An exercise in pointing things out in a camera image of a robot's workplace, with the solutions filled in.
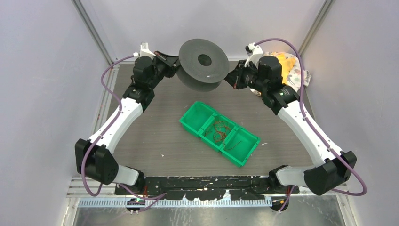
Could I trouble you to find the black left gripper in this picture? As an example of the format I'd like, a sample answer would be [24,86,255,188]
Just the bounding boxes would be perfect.
[149,51,186,89]

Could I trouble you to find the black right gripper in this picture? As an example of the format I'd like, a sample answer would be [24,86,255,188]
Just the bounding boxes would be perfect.
[223,60,267,93]

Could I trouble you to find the black cable spool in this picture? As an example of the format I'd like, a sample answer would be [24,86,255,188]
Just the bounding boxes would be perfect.
[176,39,229,92]

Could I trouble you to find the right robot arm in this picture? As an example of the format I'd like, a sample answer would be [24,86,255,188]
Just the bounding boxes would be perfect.
[225,56,357,195]

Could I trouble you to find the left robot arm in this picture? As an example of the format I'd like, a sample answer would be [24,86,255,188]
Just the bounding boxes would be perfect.
[75,51,180,195]

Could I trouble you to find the green plastic bin left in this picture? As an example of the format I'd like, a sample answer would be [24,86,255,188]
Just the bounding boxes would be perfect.
[179,101,216,138]

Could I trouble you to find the green plastic bin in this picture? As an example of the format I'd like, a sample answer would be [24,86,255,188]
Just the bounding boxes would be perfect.
[199,114,242,152]
[221,127,260,167]
[179,101,216,138]

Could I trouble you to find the green plastic bin middle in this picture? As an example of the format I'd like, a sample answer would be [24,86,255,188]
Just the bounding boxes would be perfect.
[199,114,242,152]

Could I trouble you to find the crumpled yellow patterned cloth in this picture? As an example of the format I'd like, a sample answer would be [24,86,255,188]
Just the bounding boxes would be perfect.
[264,52,301,94]

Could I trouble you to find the green plastic bin right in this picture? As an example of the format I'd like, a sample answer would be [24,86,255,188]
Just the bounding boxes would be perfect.
[221,127,260,167]

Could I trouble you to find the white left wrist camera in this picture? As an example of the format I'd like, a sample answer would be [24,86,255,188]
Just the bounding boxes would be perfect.
[133,42,156,59]

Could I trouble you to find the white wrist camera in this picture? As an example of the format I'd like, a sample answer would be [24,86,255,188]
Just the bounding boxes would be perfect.
[244,42,264,67]
[133,42,156,59]

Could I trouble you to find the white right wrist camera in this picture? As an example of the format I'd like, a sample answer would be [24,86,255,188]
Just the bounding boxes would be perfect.
[244,42,264,67]

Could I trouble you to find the red cables in bins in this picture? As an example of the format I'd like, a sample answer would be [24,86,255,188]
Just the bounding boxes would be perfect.
[204,120,243,150]

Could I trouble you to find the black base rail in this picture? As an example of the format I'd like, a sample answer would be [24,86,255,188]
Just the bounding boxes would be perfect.
[127,176,290,201]

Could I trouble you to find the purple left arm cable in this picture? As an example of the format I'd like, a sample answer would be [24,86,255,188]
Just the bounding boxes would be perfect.
[80,55,166,213]

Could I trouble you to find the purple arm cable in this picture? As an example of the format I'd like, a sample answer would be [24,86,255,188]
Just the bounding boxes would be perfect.
[254,38,368,214]
[80,55,166,213]

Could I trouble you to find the slotted aluminium cable duct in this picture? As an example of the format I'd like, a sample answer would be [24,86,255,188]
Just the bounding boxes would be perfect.
[78,197,272,208]

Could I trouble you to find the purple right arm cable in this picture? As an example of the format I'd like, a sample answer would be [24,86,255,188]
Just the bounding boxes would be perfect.
[254,38,368,214]

